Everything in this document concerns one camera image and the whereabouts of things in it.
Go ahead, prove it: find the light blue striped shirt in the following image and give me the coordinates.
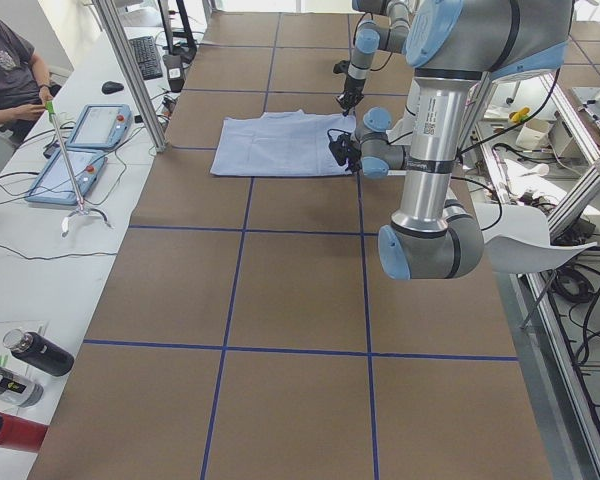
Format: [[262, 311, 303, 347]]
[[210, 110, 356, 177]]

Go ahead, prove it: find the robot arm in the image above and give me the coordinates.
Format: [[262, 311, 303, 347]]
[[329, 1, 573, 280], [333, 0, 416, 116]]

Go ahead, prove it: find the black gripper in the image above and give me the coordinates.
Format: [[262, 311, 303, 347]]
[[340, 135, 361, 172], [337, 76, 366, 116]]

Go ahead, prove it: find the blue teach pendant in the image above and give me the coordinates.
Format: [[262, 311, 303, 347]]
[[66, 104, 133, 151], [25, 149, 106, 206]]

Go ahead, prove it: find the black keyboard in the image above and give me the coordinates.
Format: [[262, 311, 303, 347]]
[[128, 36, 163, 80]]

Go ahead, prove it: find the black water bottle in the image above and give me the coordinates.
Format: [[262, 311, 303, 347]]
[[3, 329, 74, 377]]

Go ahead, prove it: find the metal reach grabber stick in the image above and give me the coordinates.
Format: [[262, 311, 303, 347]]
[[44, 100, 113, 238]]

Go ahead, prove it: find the grey aluminium frame post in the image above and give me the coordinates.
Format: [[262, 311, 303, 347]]
[[93, 0, 167, 153]]

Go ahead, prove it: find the seated person grey shirt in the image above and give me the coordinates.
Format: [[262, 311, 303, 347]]
[[0, 12, 62, 201]]

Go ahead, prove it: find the grey labelled bottle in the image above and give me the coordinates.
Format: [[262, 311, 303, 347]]
[[0, 367, 44, 408]]

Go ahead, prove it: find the red bottle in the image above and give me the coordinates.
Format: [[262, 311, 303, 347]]
[[0, 412, 48, 453]]

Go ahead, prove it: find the black computer mouse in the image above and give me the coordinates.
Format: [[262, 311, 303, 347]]
[[101, 81, 124, 95]]

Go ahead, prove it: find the near blue teach pendant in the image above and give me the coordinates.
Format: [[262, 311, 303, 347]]
[[25, 149, 106, 206]]

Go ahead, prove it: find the far blue teach pendant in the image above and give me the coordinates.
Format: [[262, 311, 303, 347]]
[[66, 104, 133, 151]]

